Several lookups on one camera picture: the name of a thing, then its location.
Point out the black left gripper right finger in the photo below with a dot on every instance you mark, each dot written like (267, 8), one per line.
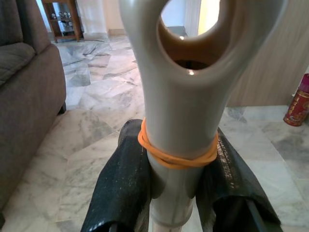
(231, 174)

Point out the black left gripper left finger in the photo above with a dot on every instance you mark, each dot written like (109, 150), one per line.
(120, 181)

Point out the cream hand broom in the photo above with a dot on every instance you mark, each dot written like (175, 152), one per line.
(183, 108)

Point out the orange rubber band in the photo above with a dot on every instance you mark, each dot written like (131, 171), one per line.
(169, 160)

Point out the red patterned cylinder tin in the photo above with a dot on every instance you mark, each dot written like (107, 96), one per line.
(298, 108)

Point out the dark red rolled item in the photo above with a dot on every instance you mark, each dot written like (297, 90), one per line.
(304, 83)

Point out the light wooden door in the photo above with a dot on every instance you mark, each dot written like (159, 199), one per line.
(277, 60)

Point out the grey brown fabric sofa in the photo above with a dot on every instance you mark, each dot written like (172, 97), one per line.
(24, 96)

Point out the wooden display cabinet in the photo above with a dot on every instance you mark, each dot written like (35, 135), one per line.
(75, 21)

